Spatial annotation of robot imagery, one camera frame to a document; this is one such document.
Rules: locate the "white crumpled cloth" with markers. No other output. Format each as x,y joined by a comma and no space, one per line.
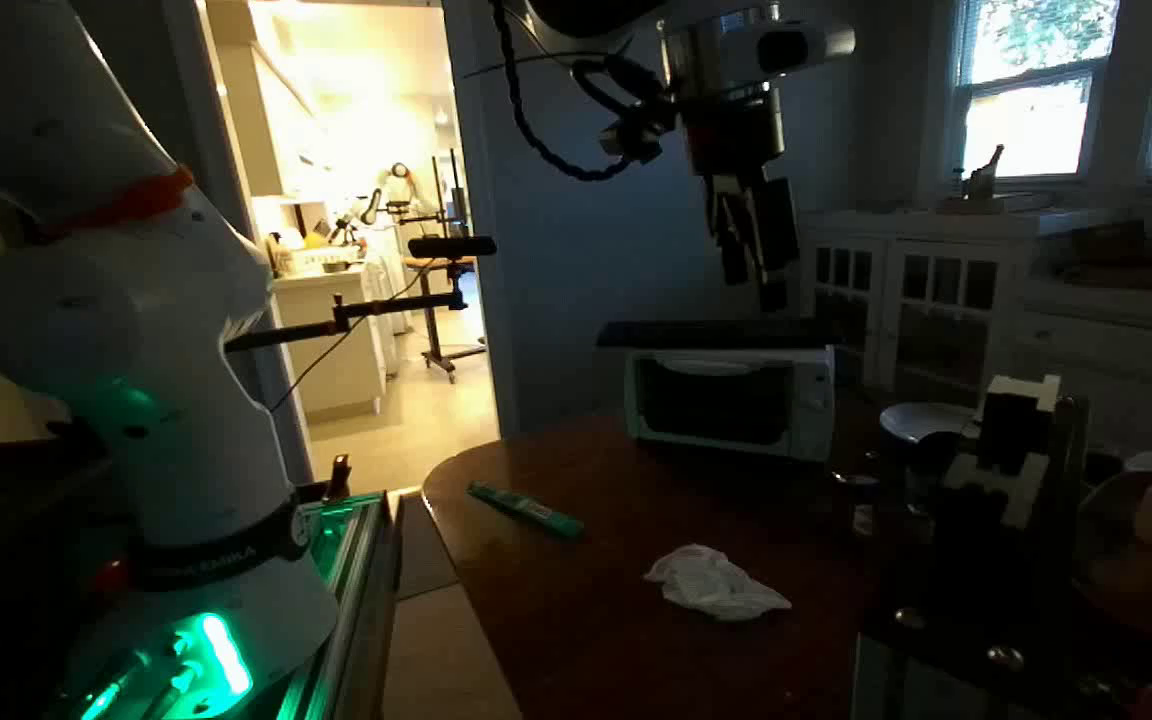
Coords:
712,587

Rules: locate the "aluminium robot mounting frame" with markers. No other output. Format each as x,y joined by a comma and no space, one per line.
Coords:
349,587

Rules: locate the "white kitchen counter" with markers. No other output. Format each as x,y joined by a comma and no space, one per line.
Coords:
330,341

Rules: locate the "white framed window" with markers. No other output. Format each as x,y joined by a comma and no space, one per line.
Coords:
1071,86

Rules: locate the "black flat tray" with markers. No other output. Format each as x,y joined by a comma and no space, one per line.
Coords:
722,335

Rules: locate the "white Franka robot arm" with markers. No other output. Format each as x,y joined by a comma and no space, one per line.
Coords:
137,346

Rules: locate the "white plate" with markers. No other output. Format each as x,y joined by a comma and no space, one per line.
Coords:
931,421

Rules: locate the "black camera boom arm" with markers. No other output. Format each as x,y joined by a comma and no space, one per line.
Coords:
377,304

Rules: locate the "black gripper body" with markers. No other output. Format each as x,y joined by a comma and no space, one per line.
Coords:
736,126

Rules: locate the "black rolling stand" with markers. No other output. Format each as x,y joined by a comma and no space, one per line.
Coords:
443,325

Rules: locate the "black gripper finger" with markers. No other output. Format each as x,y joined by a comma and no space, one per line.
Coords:
776,240
732,240

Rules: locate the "white cabinet with glass doors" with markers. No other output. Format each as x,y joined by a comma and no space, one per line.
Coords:
949,304

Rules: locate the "green marker pen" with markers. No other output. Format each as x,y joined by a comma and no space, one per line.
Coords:
527,508

